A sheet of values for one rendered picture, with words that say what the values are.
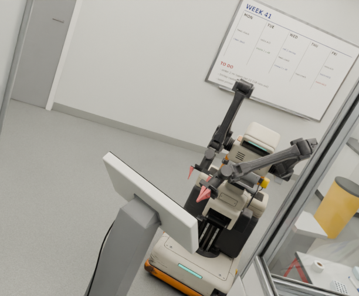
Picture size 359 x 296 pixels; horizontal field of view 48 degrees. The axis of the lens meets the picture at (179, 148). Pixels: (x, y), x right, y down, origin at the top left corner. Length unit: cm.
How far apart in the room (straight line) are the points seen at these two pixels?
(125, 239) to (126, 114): 336
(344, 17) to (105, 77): 300
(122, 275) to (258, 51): 376
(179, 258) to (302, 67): 330
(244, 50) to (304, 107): 121
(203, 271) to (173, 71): 273
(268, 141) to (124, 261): 114
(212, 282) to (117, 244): 121
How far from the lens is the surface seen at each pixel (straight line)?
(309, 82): 555
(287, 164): 238
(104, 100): 499
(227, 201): 269
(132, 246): 182
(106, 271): 198
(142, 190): 169
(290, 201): 169
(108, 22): 473
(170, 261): 294
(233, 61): 506
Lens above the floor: 201
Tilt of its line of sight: 22 degrees down
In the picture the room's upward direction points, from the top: 24 degrees clockwise
